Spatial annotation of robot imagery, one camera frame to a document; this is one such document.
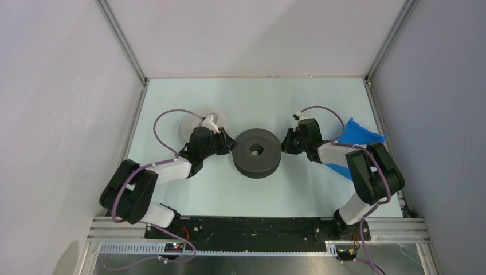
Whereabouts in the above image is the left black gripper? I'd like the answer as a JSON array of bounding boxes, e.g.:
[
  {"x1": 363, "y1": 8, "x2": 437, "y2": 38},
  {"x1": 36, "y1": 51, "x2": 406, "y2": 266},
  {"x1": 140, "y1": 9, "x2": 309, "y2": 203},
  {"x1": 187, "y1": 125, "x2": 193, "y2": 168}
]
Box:
[{"x1": 201, "y1": 127, "x2": 238, "y2": 160}]

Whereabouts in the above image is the black cable spool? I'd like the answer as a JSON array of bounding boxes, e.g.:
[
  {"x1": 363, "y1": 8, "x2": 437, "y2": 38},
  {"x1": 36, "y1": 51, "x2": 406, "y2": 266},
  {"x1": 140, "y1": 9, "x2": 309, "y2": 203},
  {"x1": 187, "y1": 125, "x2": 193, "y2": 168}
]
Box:
[{"x1": 232, "y1": 128, "x2": 282, "y2": 179}]

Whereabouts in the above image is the white cable spool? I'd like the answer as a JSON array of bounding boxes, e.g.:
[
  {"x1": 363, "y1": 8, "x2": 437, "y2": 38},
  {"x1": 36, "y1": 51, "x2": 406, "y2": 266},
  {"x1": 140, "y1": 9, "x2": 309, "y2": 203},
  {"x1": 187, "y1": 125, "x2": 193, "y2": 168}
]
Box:
[{"x1": 179, "y1": 107, "x2": 229, "y2": 142}]

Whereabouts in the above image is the blue plastic bin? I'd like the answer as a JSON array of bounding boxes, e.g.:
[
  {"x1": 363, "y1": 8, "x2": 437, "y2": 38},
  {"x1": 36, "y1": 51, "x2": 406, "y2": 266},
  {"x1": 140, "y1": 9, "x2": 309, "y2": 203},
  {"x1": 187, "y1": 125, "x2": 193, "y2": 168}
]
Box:
[{"x1": 325, "y1": 117, "x2": 386, "y2": 180}]

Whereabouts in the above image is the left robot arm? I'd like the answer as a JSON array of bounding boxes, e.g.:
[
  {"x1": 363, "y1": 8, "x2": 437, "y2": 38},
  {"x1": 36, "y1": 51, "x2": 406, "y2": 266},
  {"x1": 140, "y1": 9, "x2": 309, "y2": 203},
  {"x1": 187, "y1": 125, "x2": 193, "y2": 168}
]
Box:
[{"x1": 99, "y1": 127, "x2": 237, "y2": 239}]

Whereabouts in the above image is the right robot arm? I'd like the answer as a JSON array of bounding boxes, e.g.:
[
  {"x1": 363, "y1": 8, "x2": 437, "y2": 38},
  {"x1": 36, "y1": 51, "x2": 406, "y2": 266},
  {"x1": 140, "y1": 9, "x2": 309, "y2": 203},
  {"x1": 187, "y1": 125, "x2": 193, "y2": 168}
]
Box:
[{"x1": 281, "y1": 115, "x2": 405, "y2": 239}]

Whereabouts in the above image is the left controller board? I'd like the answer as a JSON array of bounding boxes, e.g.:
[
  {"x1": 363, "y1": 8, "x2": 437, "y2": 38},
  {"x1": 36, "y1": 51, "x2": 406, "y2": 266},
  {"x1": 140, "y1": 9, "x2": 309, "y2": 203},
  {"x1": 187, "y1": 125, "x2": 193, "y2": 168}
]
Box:
[{"x1": 163, "y1": 242, "x2": 185, "y2": 253}]

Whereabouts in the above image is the controller board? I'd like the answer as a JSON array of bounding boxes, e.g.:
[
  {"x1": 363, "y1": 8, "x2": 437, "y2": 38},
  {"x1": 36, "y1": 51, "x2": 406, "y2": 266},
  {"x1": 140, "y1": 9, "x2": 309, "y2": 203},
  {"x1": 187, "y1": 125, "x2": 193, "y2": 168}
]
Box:
[
  {"x1": 336, "y1": 249, "x2": 359, "y2": 264},
  {"x1": 163, "y1": 242, "x2": 185, "y2": 253}
]

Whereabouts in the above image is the right controller board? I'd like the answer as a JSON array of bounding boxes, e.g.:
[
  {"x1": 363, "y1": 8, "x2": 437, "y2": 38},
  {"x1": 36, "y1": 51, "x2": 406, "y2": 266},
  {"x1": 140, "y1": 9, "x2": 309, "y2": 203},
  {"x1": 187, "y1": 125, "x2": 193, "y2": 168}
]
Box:
[{"x1": 336, "y1": 249, "x2": 359, "y2": 264}]

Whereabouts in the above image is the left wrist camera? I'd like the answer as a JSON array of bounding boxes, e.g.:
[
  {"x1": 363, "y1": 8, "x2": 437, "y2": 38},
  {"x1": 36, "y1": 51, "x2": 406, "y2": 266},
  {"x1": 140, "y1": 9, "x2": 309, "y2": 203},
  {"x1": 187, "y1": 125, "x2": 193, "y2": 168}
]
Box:
[{"x1": 201, "y1": 113, "x2": 220, "y2": 133}]

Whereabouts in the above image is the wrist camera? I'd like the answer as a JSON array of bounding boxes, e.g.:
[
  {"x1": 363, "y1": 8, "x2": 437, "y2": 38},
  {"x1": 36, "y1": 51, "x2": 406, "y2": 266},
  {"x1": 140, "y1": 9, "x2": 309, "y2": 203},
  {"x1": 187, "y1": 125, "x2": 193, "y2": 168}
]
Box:
[
  {"x1": 292, "y1": 111, "x2": 308, "y2": 121},
  {"x1": 201, "y1": 113, "x2": 220, "y2": 133}
]

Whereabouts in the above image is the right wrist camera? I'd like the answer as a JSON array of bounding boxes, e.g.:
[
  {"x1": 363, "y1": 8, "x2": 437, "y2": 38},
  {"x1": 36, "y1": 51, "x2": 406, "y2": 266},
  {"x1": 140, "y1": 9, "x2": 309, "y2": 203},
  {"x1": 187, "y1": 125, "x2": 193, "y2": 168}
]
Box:
[{"x1": 292, "y1": 111, "x2": 308, "y2": 121}]

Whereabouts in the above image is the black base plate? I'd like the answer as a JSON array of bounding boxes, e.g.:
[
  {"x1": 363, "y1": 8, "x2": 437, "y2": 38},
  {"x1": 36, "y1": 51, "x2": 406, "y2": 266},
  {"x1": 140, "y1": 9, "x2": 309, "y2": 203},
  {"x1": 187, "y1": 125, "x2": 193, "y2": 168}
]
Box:
[{"x1": 167, "y1": 216, "x2": 371, "y2": 252}]

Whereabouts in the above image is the white slotted cable duct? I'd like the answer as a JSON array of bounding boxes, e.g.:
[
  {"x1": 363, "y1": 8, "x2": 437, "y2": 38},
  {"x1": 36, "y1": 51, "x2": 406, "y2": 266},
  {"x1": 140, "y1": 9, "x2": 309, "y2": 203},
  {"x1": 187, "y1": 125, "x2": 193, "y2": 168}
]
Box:
[{"x1": 98, "y1": 242, "x2": 337, "y2": 257}]

